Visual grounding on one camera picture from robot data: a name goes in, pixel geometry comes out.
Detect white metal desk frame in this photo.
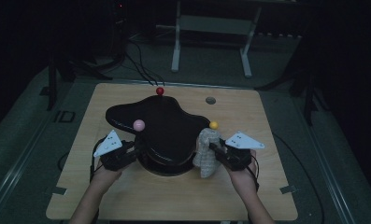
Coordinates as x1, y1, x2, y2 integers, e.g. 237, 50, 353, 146
156, 0, 264, 78

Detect person's right hand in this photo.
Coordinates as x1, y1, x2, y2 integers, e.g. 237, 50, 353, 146
227, 149, 260, 194

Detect pink ball knob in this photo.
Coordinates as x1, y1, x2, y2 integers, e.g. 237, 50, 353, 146
133, 119, 146, 132

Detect person's left hand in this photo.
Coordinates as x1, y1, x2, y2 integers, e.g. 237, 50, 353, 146
91, 162, 124, 191

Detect black wavy tray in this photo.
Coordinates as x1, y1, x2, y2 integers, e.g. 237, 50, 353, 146
105, 94, 211, 177

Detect dark equipment with red light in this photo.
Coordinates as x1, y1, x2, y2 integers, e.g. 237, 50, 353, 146
109, 0, 130, 60

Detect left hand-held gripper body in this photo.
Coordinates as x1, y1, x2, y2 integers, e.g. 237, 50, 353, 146
93, 129, 138, 172

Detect bundle of black cables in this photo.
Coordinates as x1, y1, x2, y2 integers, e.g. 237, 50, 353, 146
125, 40, 166, 87

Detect grey cloth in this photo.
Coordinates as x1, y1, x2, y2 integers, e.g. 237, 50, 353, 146
192, 128, 223, 179

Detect grey tape piece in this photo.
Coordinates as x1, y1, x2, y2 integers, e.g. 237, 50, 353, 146
50, 186, 68, 196
279, 185, 298, 194

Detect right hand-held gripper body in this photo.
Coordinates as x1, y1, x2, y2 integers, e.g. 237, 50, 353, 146
219, 131, 265, 172

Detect black tripod stand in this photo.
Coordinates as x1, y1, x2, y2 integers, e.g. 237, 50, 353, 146
47, 46, 126, 111
256, 62, 331, 125

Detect thin black cable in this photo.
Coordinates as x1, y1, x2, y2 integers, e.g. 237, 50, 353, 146
57, 152, 69, 172
272, 133, 326, 224

